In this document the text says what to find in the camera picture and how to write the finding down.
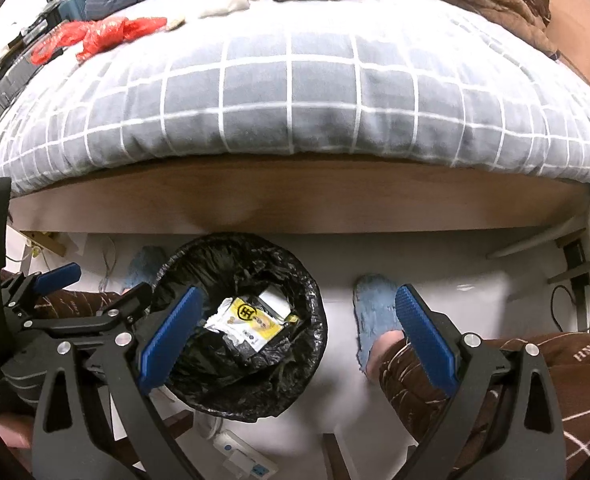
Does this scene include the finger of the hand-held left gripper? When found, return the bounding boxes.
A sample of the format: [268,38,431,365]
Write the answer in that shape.
[0,261,82,317]
[22,283,154,337]

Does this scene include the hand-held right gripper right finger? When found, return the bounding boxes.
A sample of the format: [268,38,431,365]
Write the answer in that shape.
[394,283,568,480]

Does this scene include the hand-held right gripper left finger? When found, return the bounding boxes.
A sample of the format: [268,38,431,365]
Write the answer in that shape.
[31,284,210,480]

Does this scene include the trash bin with black liner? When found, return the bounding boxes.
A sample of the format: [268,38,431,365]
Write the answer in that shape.
[150,232,328,423]

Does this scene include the person's left hand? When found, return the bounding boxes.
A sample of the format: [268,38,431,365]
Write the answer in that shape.
[0,416,34,450]

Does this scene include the blue knitted slipper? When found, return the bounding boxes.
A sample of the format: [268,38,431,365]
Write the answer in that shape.
[352,274,406,375]

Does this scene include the yellow snack packet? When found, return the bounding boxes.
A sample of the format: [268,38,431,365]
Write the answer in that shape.
[205,297,300,355]

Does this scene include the white wrapper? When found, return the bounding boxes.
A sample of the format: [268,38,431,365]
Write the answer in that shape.
[257,289,296,321]

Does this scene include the white power strip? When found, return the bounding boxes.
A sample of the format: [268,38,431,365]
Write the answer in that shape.
[210,427,278,480]

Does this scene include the black keyboard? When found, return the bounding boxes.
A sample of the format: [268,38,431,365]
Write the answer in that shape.
[0,10,70,113]

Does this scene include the red plastic bag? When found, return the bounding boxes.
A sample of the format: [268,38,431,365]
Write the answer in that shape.
[30,16,168,66]

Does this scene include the teal box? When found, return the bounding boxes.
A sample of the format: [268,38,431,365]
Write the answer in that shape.
[57,0,88,26]

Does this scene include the grey checked blanket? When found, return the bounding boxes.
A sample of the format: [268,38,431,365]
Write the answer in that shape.
[0,0,590,198]

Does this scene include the crumpled white tissue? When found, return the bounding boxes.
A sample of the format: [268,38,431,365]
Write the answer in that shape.
[197,0,253,18]

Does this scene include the black cable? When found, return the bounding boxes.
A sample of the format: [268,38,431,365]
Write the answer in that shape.
[550,285,583,333]

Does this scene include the dark furniture bracket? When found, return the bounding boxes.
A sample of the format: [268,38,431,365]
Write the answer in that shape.
[547,229,590,332]

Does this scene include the wooden bed frame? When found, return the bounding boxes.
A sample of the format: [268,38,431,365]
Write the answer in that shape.
[7,152,590,236]

